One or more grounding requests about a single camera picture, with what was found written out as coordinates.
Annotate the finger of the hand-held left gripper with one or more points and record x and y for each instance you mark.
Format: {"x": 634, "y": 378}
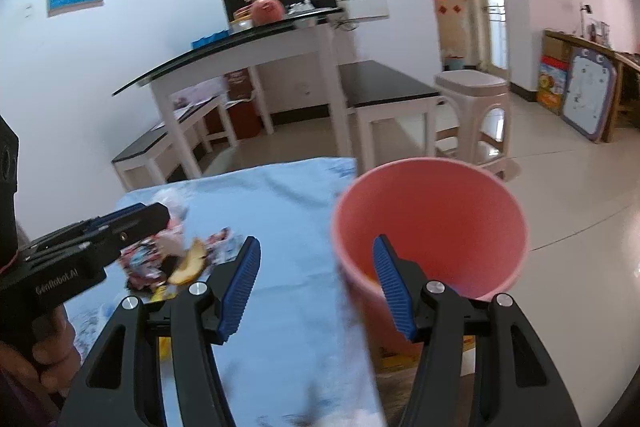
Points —
{"x": 117, "y": 214}
{"x": 135, "y": 232}

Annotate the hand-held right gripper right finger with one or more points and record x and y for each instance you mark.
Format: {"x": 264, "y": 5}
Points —
{"x": 395, "y": 292}

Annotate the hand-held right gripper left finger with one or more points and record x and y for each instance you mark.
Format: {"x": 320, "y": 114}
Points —
{"x": 240, "y": 287}

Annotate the colourful snack wrapper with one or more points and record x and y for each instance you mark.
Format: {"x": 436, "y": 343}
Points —
{"x": 221, "y": 241}
{"x": 142, "y": 262}

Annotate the banana peel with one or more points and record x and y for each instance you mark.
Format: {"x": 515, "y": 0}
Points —
{"x": 192, "y": 259}

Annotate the pink plastic bucket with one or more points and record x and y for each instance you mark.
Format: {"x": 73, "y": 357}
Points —
{"x": 430, "y": 217}

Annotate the person's left hand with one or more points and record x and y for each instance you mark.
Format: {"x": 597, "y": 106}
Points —
{"x": 57, "y": 347}

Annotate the black-topped white bench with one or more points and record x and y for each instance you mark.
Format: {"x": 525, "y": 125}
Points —
{"x": 385, "y": 82}
{"x": 145, "y": 142}

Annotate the light blue tablecloth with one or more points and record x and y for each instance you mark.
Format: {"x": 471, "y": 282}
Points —
{"x": 290, "y": 217}

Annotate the white paper sheets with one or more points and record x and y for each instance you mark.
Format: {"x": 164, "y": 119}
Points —
{"x": 192, "y": 108}

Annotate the white table with glass top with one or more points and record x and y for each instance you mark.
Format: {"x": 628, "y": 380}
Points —
{"x": 235, "y": 57}

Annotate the beige plastic stool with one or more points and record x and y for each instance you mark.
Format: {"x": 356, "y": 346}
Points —
{"x": 470, "y": 82}

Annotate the orange snack canister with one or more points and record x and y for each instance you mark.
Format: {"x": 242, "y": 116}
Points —
{"x": 242, "y": 21}

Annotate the small light blue bin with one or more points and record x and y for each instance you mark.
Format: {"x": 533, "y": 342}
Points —
{"x": 454, "y": 64}

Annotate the red pomegranate ornament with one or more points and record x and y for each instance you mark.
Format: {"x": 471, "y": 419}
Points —
{"x": 265, "y": 12}

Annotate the colourful cardboard box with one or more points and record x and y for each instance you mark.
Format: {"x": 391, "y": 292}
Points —
{"x": 552, "y": 87}

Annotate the wooden counter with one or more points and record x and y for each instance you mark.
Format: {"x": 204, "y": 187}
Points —
{"x": 616, "y": 122}

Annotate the children's drawing board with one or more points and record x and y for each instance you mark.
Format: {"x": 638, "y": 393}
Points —
{"x": 590, "y": 92}

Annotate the glass balcony door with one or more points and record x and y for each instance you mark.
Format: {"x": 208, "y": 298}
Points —
{"x": 492, "y": 7}

